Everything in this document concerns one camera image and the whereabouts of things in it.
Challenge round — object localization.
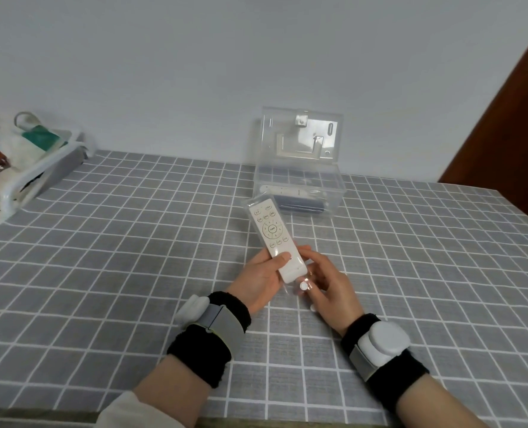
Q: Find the person's right forearm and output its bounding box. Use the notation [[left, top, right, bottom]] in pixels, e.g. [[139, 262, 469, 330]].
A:
[[395, 374, 488, 428]]

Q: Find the dark flat remote control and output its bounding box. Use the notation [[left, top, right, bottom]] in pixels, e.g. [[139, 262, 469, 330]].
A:
[[274, 195, 328, 215]]

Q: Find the black right wristband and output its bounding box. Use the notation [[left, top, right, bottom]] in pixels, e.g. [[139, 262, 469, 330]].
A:
[[339, 313, 430, 415]]

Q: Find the brown wooden door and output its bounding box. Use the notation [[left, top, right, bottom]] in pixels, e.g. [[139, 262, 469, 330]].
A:
[[438, 15, 528, 193]]

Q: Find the white sleeve cuff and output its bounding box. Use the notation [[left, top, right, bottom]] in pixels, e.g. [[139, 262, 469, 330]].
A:
[[97, 390, 167, 428]]

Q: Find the clear plastic sleeve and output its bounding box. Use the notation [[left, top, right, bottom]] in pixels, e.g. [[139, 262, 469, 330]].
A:
[[245, 193, 314, 295]]

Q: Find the grey wrist tracker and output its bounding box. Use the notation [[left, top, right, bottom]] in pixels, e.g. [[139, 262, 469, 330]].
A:
[[350, 322, 411, 382], [176, 295, 246, 364]]

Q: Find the white bag with green print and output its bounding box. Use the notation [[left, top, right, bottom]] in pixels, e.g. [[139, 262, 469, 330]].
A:
[[10, 111, 73, 171]]

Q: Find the person's left hand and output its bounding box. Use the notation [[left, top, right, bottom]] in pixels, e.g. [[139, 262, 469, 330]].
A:
[[225, 251, 293, 315]]

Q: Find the grey checked tablecloth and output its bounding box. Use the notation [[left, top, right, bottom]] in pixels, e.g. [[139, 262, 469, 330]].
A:
[[0, 150, 528, 428]]

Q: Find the black wristband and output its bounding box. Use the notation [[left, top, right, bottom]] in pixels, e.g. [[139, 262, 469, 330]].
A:
[[339, 313, 430, 415], [166, 291, 252, 388]]

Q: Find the grey left wrist tracker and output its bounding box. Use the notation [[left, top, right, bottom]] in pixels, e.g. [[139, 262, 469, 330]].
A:
[[176, 295, 246, 364]]

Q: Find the person's right hand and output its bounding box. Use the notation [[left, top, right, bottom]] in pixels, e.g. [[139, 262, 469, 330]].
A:
[[297, 246, 365, 337]]

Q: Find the clear plastic storage box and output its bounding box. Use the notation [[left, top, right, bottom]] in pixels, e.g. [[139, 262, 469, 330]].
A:
[[253, 107, 347, 217]]

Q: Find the black left wristband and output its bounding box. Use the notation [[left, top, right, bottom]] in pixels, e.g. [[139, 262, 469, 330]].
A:
[[166, 291, 252, 388]]

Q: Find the white plastic basket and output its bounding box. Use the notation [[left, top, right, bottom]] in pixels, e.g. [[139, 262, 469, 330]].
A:
[[0, 128, 96, 228]]

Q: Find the grey right wrist tracker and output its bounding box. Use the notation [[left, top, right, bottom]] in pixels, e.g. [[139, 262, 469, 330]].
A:
[[350, 322, 411, 382]]

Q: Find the slim white remote control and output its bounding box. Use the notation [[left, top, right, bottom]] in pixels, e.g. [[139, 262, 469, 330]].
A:
[[260, 184, 332, 197]]

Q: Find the person's left forearm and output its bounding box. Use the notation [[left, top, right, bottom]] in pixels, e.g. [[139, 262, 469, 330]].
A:
[[130, 352, 216, 428]]

